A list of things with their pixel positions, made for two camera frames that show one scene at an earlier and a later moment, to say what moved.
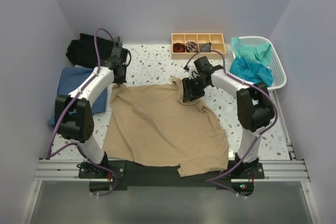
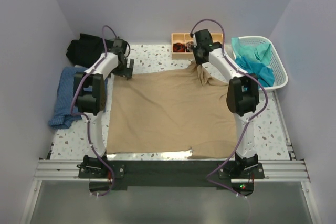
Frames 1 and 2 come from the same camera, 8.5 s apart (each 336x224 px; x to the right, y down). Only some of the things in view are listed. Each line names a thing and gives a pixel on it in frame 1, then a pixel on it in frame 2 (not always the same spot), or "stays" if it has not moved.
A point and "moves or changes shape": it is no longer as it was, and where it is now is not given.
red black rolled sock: (179, 47) stays
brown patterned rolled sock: (191, 46) stays
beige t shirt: (148, 124) moves or changes shape
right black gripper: (188, 89) → (198, 61)
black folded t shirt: (82, 52) stays
